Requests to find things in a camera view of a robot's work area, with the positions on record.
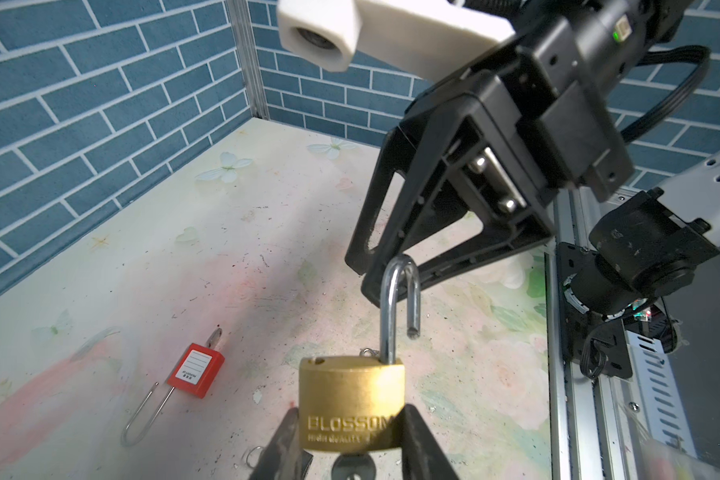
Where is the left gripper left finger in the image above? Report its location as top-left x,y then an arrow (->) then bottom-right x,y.
249,407 -> 312,480

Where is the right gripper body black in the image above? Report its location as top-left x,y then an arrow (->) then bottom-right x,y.
395,11 -> 636,240

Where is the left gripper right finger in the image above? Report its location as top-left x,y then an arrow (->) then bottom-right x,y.
400,404 -> 459,480

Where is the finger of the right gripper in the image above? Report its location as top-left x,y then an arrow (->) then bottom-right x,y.
345,125 -> 470,276
359,214 -> 555,306

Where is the large brass padlock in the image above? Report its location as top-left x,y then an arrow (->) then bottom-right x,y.
298,254 -> 421,455

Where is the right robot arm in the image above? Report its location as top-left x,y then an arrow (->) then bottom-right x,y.
345,1 -> 720,315

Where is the red padlock with key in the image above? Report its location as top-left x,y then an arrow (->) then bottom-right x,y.
120,326 -> 225,448

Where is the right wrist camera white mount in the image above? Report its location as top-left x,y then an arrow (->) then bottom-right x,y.
276,0 -> 515,81

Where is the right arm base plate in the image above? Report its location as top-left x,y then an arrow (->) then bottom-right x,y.
556,242 -> 633,380

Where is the aluminium rail frame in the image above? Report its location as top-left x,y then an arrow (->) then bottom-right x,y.
545,176 -> 720,479

